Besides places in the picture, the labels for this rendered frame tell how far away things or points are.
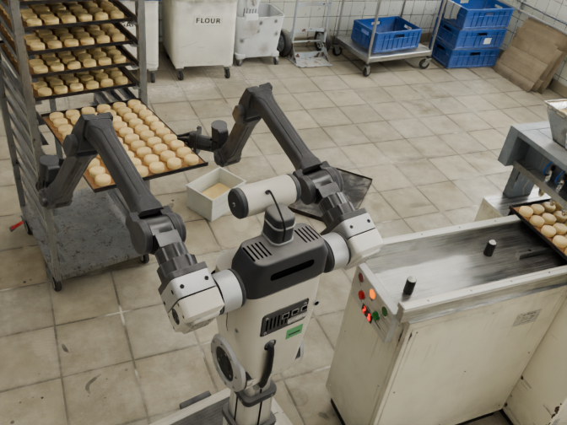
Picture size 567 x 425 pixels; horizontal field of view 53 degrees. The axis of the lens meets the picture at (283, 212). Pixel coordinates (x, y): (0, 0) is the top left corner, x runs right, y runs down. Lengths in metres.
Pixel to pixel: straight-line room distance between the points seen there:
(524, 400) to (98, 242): 2.10
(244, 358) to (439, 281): 0.82
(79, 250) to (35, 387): 0.72
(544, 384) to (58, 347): 2.04
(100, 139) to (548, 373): 1.84
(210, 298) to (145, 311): 1.71
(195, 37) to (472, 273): 3.43
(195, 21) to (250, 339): 3.76
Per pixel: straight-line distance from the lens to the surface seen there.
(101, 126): 1.49
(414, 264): 2.05
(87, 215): 3.25
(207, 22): 4.91
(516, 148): 2.40
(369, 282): 1.94
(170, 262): 1.24
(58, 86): 2.48
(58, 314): 2.95
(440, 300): 1.86
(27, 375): 2.74
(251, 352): 1.44
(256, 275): 1.24
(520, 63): 6.32
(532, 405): 2.61
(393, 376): 2.04
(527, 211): 2.39
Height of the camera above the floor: 2.12
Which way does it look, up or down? 37 degrees down
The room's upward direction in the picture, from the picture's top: 8 degrees clockwise
